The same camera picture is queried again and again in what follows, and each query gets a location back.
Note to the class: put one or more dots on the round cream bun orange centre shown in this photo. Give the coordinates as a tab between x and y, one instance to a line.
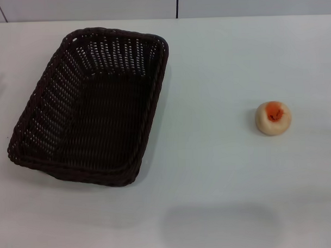
273	125

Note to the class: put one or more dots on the black woven rectangular basket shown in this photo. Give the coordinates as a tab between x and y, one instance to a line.
100	126

